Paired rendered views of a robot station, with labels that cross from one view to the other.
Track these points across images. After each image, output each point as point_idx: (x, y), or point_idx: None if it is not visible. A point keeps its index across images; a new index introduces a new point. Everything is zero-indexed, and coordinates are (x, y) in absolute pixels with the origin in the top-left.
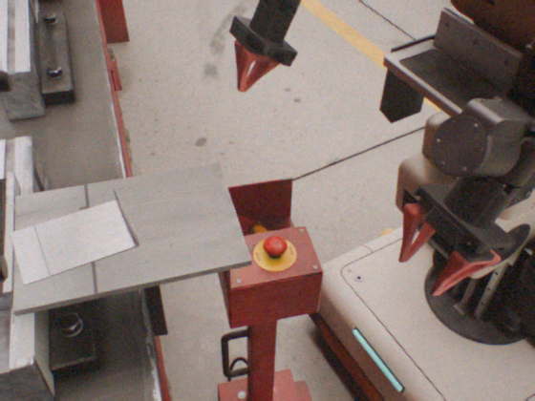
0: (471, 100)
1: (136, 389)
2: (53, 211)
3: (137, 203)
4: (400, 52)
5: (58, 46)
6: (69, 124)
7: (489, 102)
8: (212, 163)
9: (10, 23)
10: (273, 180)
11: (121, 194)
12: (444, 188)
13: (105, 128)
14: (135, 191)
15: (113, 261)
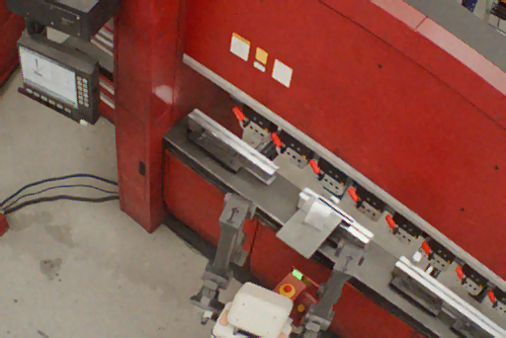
0: (244, 233)
1: (283, 217)
2: (329, 219)
3: (314, 233)
4: (289, 324)
5: (416, 296)
6: (379, 275)
7: (241, 237)
8: (308, 256)
9: (426, 280)
10: (307, 311)
11: (320, 233)
12: (242, 260)
13: (369, 281)
14: (318, 236)
15: (303, 216)
